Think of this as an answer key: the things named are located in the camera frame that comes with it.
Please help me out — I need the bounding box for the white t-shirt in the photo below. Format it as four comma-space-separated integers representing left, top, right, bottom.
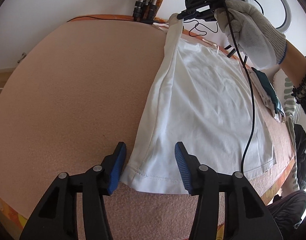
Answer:
120, 15, 276, 194

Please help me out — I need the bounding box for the person's forearm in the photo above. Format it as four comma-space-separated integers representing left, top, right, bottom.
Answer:
278, 41, 306, 111

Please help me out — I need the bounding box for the grey knit gloved hand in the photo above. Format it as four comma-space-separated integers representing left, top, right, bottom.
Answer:
214, 0, 287, 69

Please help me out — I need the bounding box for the teal white folded garment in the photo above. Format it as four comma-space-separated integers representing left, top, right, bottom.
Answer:
248, 68, 286, 123

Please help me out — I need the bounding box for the green white patterned pillow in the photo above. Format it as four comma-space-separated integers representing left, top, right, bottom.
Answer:
273, 69, 299, 194

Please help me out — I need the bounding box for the pink towel blanket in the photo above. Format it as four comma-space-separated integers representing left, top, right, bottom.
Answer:
0, 21, 296, 240

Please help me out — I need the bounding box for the black ring light tripod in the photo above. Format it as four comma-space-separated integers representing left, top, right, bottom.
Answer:
224, 44, 248, 65

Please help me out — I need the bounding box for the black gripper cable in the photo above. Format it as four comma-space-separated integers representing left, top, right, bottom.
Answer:
188, 0, 256, 173

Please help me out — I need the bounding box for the black power cable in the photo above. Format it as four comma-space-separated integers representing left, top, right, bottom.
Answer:
66, 15, 135, 23

